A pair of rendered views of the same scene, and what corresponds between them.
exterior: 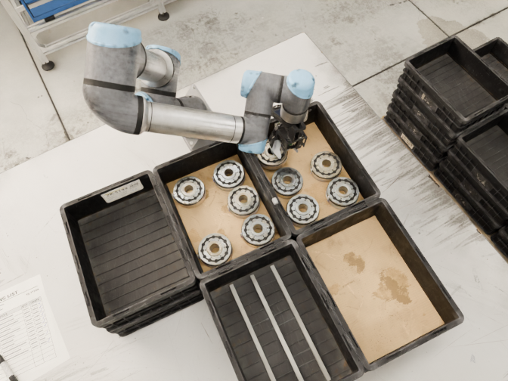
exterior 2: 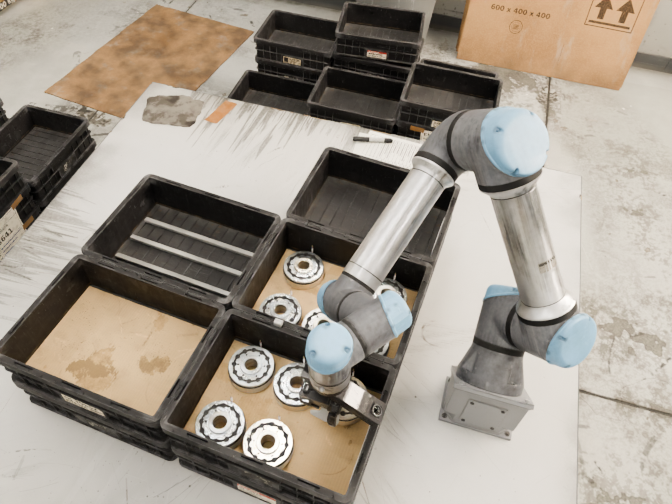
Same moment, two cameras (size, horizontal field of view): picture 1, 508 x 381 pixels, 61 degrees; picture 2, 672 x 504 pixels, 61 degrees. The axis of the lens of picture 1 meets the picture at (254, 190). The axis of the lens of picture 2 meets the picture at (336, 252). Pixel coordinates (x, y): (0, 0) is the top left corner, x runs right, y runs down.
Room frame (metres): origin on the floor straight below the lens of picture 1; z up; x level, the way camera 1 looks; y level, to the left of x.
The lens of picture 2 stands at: (1.04, -0.52, 2.02)
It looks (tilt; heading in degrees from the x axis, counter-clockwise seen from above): 51 degrees down; 128
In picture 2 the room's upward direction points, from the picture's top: 4 degrees clockwise
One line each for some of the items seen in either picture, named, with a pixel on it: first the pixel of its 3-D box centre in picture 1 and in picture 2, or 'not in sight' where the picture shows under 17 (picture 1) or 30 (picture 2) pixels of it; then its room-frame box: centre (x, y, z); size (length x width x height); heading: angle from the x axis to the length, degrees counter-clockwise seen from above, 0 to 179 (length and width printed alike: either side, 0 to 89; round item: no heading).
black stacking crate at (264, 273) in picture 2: (221, 209); (334, 299); (0.56, 0.11, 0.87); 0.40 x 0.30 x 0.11; 20
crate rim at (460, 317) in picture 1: (375, 277); (113, 332); (0.28, -0.31, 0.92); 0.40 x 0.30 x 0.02; 20
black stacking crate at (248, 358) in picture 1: (277, 328); (188, 249); (0.18, -0.03, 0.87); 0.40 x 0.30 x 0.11; 20
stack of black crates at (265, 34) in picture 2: not in sight; (300, 60); (-0.80, 1.41, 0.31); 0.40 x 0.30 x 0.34; 26
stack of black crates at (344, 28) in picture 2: not in sight; (376, 64); (-0.44, 1.59, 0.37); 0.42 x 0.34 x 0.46; 25
